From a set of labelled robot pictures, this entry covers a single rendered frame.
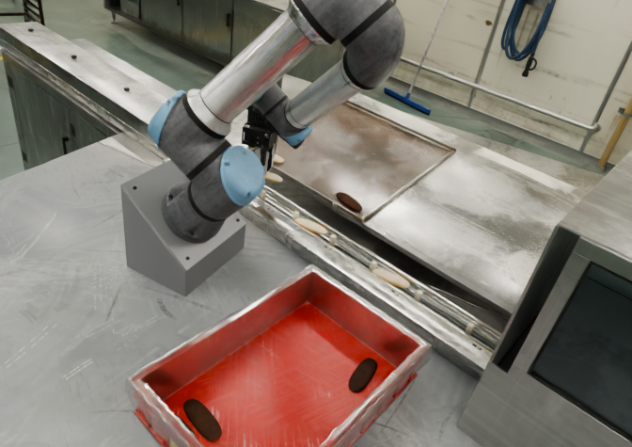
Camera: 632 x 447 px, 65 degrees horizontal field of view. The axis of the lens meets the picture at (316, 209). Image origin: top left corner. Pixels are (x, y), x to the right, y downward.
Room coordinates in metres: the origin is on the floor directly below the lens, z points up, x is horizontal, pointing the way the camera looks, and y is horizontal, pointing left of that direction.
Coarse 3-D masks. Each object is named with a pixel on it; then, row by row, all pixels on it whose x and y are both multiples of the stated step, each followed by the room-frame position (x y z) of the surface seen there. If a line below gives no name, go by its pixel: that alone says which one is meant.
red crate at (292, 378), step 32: (288, 320) 0.82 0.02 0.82; (320, 320) 0.83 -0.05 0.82; (256, 352) 0.71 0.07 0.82; (288, 352) 0.72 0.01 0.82; (320, 352) 0.74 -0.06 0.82; (352, 352) 0.75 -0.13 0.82; (192, 384) 0.61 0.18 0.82; (224, 384) 0.62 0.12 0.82; (256, 384) 0.63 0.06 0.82; (288, 384) 0.65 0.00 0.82; (320, 384) 0.66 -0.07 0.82; (224, 416) 0.55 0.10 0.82; (256, 416) 0.56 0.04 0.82; (288, 416) 0.58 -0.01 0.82; (320, 416) 0.59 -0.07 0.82
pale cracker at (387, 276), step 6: (372, 270) 1.01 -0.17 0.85; (378, 270) 1.01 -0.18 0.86; (384, 270) 1.01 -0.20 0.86; (378, 276) 0.99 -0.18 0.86; (384, 276) 0.99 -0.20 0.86; (390, 276) 0.99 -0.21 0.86; (396, 276) 0.99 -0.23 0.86; (390, 282) 0.97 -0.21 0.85; (396, 282) 0.97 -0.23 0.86; (402, 282) 0.97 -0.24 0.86; (408, 282) 0.98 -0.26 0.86
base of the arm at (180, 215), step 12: (168, 192) 0.94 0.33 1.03; (180, 192) 0.93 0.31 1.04; (168, 204) 0.91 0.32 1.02; (180, 204) 0.90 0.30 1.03; (192, 204) 0.89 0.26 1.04; (168, 216) 0.90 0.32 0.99; (180, 216) 0.89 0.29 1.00; (192, 216) 0.89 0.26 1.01; (204, 216) 0.89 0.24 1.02; (180, 228) 0.89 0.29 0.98; (192, 228) 0.89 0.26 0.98; (204, 228) 0.89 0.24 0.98; (216, 228) 0.92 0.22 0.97; (192, 240) 0.89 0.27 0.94; (204, 240) 0.91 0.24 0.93
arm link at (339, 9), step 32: (320, 0) 0.91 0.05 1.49; (352, 0) 0.91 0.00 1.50; (384, 0) 0.93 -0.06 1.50; (288, 32) 0.92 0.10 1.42; (320, 32) 0.91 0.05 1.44; (352, 32) 0.91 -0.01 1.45; (256, 64) 0.92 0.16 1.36; (288, 64) 0.93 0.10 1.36; (192, 96) 0.92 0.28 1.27; (224, 96) 0.91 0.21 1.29; (256, 96) 0.93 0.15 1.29; (160, 128) 0.89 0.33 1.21; (192, 128) 0.89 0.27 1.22; (224, 128) 0.92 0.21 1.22; (192, 160) 0.88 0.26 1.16
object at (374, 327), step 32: (288, 288) 0.82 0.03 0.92; (320, 288) 0.86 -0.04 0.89; (224, 320) 0.69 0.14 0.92; (256, 320) 0.74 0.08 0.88; (352, 320) 0.80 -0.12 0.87; (384, 320) 0.77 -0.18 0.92; (192, 352) 0.61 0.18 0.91; (224, 352) 0.68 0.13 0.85; (384, 352) 0.75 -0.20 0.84; (416, 352) 0.69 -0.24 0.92; (128, 384) 0.52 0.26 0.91; (160, 384) 0.56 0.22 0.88; (384, 384) 0.60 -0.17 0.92; (160, 416) 0.47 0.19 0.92; (352, 416) 0.53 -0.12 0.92
